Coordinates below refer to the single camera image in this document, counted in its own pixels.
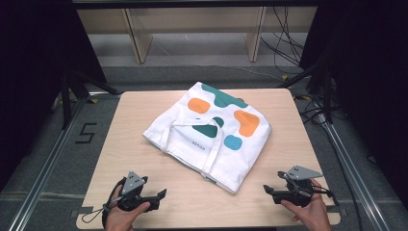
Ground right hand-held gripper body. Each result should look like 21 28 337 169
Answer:
277 165 324 208

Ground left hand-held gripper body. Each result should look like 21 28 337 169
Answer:
116 170 152 213

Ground white tote bag coloured blobs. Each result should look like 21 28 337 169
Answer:
142 81 272 195

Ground person's right hand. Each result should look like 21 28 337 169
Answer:
280 178 333 231

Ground person's left hand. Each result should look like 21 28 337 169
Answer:
104 184 151 231

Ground black metal stand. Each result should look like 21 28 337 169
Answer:
60 68 122 130
277 59 334 125

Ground black curtain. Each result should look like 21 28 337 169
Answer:
0 0 108 191
298 0 408 200

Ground light wooden shelf unit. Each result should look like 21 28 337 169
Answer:
76 6 319 64

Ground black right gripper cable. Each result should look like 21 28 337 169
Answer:
312 185 340 207

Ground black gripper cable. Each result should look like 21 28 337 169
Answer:
312 185 340 207
81 177 127 229

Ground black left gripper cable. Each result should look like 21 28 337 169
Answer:
81 177 127 229

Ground aluminium floor rail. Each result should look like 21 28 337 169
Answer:
316 115 392 231
7 94 89 231

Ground tangled black cables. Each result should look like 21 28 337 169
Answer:
293 92 330 127

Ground thin white floor cable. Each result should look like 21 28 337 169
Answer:
191 63 284 82

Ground black floor cables bundle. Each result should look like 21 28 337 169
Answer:
259 6 306 75

